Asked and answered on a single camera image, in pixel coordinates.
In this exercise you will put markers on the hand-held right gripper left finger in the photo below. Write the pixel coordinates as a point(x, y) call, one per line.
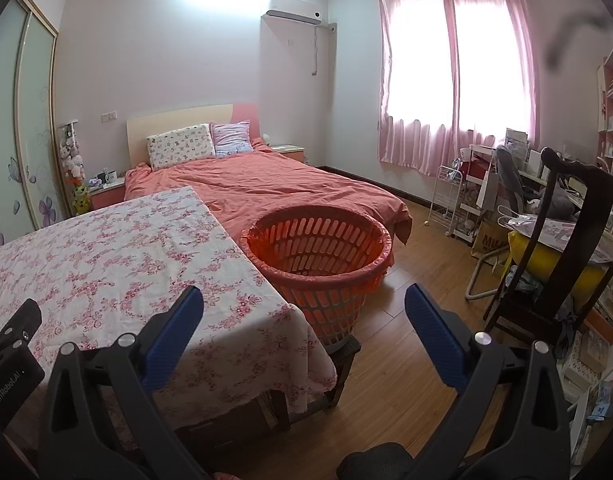
point(174, 332)

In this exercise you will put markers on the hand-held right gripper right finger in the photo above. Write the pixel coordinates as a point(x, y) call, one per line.
point(434, 332)

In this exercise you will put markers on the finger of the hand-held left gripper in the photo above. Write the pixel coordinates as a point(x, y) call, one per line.
point(24, 317)

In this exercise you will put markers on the orange plastic laundry basket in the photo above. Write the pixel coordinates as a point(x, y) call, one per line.
point(321, 260)

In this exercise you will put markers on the floral tablecloth table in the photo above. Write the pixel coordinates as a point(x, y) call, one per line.
point(136, 280)

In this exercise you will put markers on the dark wooden stool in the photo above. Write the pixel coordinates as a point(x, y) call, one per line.
point(346, 360)

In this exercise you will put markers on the brown paper bag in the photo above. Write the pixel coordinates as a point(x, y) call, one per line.
point(489, 242)

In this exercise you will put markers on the yellow cushion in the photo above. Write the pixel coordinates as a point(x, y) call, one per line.
point(534, 255)

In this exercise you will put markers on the yellow green plush toy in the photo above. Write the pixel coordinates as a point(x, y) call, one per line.
point(82, 199)

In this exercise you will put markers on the white shelf cart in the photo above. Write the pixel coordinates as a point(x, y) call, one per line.
point(469, 205)

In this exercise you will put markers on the person's black trouser knee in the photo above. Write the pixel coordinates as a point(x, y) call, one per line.
point(376, 462)

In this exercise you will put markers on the pink nightstand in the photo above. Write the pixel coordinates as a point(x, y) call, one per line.
point(289, 152)
point(106, 197)

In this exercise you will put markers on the small items on nightstand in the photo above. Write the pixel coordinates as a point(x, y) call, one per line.
point(104, 177)

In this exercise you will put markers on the pile of boxes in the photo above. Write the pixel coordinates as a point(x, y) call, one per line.
point(594, 360)

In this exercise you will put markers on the hanging plush toys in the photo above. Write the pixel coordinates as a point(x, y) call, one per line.
point(71, 155)

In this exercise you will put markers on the grey office chair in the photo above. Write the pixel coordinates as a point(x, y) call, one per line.
point(511, 177)

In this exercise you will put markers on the floral glass wardrobe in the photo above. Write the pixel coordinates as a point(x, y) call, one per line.
point(26, 135)

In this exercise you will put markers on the floral pillow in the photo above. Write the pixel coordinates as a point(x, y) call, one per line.
point(181, 146)

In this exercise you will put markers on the bed with salmon duvet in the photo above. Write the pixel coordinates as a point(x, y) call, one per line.
point(296, 185)

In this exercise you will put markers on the dark wooden chair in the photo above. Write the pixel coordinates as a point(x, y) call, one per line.
point(591, 210)

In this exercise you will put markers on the pink striped pillow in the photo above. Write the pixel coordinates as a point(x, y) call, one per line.
point(231, 137)

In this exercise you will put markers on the beige pink headboard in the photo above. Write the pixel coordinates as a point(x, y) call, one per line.
point(166, 120)

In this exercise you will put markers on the pink curtain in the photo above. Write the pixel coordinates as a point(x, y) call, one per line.
point(526, 85)
point(386, 85)

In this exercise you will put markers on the white air conditioner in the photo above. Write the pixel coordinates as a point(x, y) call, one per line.
point(294, 9)

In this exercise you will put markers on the white tube frame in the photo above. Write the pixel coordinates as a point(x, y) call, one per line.
point(479, 275)

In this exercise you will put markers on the wall switch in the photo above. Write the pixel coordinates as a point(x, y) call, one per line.
point(109, 116)

